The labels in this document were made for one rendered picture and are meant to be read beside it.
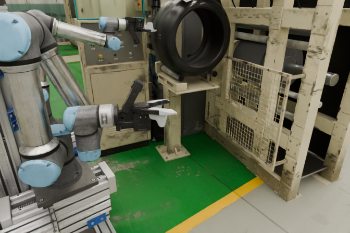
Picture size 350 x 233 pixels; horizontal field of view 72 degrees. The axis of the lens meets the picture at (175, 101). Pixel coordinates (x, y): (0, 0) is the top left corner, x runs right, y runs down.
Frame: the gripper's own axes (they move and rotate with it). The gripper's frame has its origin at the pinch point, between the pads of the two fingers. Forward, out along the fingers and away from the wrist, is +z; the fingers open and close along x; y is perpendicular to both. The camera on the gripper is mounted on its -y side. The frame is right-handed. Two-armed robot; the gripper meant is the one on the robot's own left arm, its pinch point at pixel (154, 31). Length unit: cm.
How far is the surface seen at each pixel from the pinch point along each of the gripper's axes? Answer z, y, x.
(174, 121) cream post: 36, -81, 26
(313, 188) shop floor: 123, -108, -63
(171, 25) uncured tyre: 6.9, 5.0, -11.1
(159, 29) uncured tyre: 1.8, 1.7, -3.3
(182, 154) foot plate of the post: 48, -116, 22
